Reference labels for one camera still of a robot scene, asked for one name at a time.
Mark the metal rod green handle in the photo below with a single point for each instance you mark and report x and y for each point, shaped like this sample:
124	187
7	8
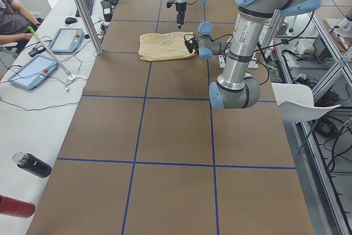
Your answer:
71	77

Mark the near teach pendant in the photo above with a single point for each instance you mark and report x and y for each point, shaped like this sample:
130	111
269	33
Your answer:
34	72

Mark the red black bottle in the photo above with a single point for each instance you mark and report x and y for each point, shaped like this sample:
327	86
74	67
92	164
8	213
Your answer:
16	208

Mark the aluminium frame post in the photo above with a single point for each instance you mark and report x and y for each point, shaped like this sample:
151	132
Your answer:
89	26

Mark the black computer keyboard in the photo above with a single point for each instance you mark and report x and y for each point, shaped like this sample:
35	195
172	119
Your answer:
86	2

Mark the far teach pendant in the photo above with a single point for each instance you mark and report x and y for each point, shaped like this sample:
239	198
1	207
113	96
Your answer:
66	40

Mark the black computer mouse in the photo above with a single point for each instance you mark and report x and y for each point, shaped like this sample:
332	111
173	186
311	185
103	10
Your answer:
70	20

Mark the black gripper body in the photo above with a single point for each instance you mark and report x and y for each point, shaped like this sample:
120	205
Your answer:
180	7
193	48

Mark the black flask bottle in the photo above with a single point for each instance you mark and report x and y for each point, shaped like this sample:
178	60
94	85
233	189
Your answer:
32	164

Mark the teach pendant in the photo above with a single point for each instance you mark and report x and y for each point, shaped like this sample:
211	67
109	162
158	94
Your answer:
34	72
66	40

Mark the cream long-sleeve graphic shirt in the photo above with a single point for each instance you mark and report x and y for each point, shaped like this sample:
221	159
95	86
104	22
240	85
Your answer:
156	47

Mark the seated person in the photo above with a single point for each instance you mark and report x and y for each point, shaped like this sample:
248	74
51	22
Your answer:
15	20

